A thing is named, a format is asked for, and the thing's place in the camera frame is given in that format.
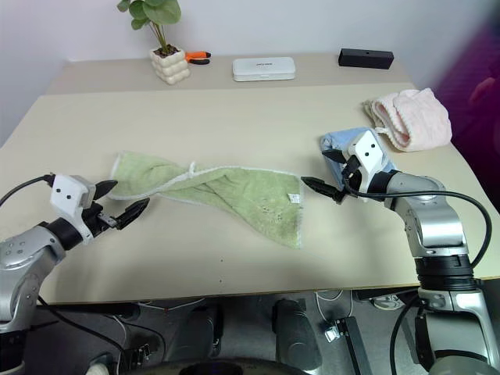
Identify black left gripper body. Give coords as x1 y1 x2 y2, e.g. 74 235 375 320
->
80 183 119 238

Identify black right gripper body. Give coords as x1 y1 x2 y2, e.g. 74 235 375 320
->
341 155 363 193

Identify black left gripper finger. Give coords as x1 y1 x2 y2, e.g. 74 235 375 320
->
114 197 152 230
93 179 120 202

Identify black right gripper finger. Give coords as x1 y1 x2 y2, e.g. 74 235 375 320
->
300 177 345 204
320 148 348 165

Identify green terry towel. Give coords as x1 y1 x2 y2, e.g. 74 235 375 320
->
107 151 305 250

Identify blue cloth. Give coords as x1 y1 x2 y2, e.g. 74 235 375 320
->
320 127 398 193

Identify pink folded towel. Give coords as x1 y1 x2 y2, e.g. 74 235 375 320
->
373 87 453 152

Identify cream folded cloth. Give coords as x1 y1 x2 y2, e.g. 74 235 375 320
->
361 98 382 128

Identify black rectangular box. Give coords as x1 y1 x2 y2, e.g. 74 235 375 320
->
337 48 394 70

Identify white flat case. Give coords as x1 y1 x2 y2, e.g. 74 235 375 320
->
232 57 296 83

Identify white bubble plant pot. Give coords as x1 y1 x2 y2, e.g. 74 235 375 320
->
149 45 191 86

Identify black metal bar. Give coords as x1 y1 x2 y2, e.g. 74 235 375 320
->
334 316 373 375

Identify orange and black pliers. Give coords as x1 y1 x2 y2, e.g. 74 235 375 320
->
183 50 213 66

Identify wide dark rounded shape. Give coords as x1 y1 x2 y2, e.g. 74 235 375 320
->
155 356 284 375

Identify green leafy plant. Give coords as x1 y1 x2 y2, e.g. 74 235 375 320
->
116 0 183 55

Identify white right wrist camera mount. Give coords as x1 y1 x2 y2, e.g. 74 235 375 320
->
345 130 387 201

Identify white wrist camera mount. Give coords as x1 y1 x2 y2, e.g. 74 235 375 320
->
49 175 94 240
345 130 387 201

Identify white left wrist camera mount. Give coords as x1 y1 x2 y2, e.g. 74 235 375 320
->
49 175 94 240

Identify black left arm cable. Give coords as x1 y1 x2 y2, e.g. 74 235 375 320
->
0 173 55 207

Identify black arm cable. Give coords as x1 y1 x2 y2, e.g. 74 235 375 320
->
342 171 493 270
0 173 55 207

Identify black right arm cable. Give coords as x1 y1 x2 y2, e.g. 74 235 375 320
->
342 171 493 270

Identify black floor cable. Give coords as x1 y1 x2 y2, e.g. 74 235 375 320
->
36 295 132 355

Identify white thin cable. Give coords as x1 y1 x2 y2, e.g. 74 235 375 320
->
314 289 347 314

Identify black lower body cable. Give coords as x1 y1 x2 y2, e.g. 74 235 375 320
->
389 296 425 375

